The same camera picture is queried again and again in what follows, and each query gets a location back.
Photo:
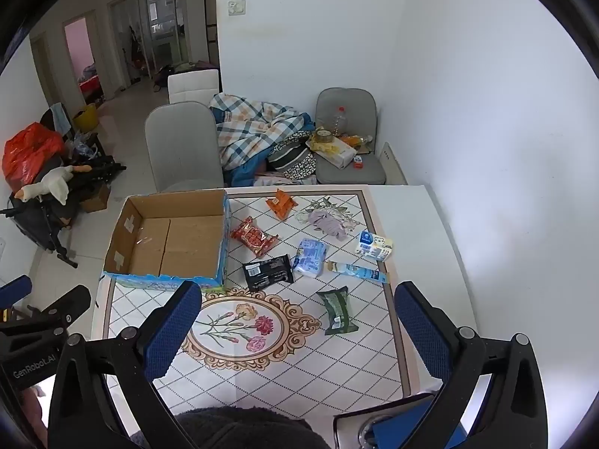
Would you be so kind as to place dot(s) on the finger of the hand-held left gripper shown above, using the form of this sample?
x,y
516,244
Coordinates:
x,y
65,306
14,289

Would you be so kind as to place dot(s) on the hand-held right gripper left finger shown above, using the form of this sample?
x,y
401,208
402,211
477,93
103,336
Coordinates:
x,y
173,332

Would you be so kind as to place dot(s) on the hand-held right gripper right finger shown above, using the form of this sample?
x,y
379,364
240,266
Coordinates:
x,y
421,332

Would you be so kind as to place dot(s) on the long light blue packet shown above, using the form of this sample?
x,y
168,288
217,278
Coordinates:
x,y
358,271

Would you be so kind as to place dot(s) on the cardboard box with blue print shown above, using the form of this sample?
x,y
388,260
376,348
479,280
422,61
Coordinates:
x,y
187,243

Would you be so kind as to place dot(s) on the purple fleece towel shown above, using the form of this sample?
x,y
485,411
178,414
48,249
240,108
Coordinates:
x,y
326,223

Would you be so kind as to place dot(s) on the green snack packet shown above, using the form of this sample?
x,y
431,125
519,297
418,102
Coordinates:
x,y
337,311

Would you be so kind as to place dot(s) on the white and blue packet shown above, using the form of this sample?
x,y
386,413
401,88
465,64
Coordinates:
x,y
373,245

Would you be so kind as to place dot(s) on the small brown cardboard box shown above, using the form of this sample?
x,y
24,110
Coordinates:
x,y
96,199

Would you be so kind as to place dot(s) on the black snack packet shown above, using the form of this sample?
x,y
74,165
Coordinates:
x,y
267,272

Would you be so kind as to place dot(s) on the white goose plush toy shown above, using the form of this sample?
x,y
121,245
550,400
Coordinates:
x,y
54,182

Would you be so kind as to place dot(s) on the dark fleece clothing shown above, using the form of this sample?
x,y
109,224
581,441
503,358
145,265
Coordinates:
x,y
234,430

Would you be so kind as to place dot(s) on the red snack packet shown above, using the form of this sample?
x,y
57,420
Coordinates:
x,y
252,237

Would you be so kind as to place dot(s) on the blue tissue packet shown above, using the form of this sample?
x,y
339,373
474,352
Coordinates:
x,y
310,257

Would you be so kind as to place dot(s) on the red plastic bag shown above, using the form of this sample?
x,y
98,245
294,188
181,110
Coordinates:
x,y
28,149

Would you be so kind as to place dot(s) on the orange snack packet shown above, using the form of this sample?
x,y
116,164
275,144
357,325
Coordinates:
x,y
281,203

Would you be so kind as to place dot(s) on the white perforated board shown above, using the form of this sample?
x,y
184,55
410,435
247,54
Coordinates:
x,y
392,163

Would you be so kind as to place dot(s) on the grey chair with clutter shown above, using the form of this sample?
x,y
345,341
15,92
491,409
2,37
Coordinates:
x,y
348,175

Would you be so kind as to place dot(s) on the small red box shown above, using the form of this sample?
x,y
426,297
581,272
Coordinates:
x,y
359,162

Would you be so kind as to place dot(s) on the yellow bucket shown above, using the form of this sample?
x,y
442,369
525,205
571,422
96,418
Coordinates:
x,y
85,119

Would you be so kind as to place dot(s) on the grey chair with tall back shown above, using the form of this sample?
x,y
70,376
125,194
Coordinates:
x,y
182,145

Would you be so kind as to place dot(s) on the white and yellow package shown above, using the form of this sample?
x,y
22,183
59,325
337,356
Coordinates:
x,y
333,153

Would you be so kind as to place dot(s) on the striped patterned cushion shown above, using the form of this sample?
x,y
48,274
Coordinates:
x,y
292,159

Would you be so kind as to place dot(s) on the tape roll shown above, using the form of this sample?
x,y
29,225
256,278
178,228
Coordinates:
x,y
324,138

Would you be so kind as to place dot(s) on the plaid blanket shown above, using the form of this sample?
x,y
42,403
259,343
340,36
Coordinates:
x,y
255,126

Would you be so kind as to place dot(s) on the clear plastic bottle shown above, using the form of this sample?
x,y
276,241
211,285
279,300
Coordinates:
x,y
340,121

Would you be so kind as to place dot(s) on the white chair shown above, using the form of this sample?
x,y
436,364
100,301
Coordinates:
x,y
193,85

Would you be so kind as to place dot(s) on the glass sliding door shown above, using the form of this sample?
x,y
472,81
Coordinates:
x,y
145,32

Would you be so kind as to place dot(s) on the black folding frame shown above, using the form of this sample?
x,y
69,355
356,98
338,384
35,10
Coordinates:
x,y
42,224

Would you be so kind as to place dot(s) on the white wall switch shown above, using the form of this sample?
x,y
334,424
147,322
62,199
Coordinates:
x,y
237,7

